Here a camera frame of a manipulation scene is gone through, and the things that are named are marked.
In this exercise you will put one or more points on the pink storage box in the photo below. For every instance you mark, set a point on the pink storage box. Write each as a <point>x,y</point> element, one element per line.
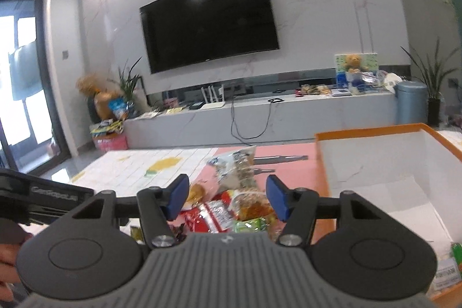
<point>112,142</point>

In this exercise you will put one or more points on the black green snack packet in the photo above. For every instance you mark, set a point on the black green snack packet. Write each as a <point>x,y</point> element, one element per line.
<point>136,235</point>

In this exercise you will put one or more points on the small black box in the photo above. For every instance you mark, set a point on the small black box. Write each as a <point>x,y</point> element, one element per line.
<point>196,105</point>

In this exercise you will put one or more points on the orange cardboard box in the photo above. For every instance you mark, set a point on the orange cardboard box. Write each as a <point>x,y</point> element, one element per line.
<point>379,185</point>

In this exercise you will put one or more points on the long leaf plant in glass vase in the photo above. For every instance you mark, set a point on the long leaf plant in glass vase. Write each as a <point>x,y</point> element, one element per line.
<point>128,88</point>

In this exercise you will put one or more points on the pink table mat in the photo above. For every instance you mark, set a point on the pink table mat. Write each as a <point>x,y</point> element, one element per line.
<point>288,178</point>

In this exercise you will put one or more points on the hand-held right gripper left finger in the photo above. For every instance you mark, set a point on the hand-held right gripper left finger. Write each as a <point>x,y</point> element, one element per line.
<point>178,194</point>

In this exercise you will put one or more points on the golden round vase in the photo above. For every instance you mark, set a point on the golden round vase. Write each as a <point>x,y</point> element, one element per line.
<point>103,106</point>

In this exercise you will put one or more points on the black wall television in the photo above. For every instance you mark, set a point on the black wall television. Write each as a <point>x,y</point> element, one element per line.
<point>209,19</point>

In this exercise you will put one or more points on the orange spicy strips packet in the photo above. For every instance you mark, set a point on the orange spicy strips packet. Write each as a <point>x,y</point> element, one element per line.
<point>252,205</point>

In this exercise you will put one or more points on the white router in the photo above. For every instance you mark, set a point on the white router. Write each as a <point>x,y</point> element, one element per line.
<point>213,100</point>

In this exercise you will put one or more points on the yellow waffle cake packet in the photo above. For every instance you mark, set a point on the yellow waffle cake packet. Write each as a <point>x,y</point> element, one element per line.
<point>196,194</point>

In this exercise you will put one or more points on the blue snack bag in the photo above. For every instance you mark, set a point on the blue snack bag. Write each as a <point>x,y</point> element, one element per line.
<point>119,109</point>

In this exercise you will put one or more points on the red snack packet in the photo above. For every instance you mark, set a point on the red snack packet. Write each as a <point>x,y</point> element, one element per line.
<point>211,214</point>

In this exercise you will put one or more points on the sliding glass door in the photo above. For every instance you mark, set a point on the sliding glass door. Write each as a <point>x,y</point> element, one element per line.
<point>25,77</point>

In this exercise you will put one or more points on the yellow black packets pile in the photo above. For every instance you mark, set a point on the yellow black packets pile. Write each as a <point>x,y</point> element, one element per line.
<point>106,127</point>

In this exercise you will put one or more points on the dried flower bouquet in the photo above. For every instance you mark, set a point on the dried flower bouquet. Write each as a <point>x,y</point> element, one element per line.
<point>90,86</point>

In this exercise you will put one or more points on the teddy bear gift box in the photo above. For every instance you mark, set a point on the teddy bear gift box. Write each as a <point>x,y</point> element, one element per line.
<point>355,71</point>

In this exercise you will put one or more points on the clear mixed snack packet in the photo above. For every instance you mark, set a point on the clear mixed snack packet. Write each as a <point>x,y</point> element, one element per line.
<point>234,167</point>

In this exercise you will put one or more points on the yellow paper sheet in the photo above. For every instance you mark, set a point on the yellow paper sheet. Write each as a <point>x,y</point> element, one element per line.
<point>175,109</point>

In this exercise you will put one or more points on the pile of snacks on console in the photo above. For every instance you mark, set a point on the pile of snacks on console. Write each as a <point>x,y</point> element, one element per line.
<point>314,89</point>

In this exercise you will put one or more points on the long leaf plant in black pot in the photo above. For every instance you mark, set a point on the long leaf plant in black pot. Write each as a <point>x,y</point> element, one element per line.
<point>433,88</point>

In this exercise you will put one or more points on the grey wall switch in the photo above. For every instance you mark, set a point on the grey wall switch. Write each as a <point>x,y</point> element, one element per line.
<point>65,54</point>

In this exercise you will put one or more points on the grey blue trash can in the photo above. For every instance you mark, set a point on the grey blue trash can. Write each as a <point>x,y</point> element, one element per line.
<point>410,102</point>

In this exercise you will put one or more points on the white television console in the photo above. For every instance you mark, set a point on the white television console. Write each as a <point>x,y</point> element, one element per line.
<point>306,116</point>

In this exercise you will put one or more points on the white paper sheets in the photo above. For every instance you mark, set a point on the white paper sheets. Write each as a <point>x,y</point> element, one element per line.
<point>148,115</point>

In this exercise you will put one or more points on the person's left hand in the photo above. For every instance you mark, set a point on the person's left hand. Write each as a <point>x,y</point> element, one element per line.
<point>7,259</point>

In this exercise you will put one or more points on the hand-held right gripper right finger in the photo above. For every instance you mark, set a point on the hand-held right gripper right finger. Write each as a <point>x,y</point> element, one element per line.
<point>278,199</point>

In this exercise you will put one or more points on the silver white snack packet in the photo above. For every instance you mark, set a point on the silver white snack packet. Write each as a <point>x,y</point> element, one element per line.
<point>447,272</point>

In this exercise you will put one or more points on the small pink photo frame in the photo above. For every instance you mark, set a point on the small pink photo frame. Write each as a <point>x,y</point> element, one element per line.
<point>170,103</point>

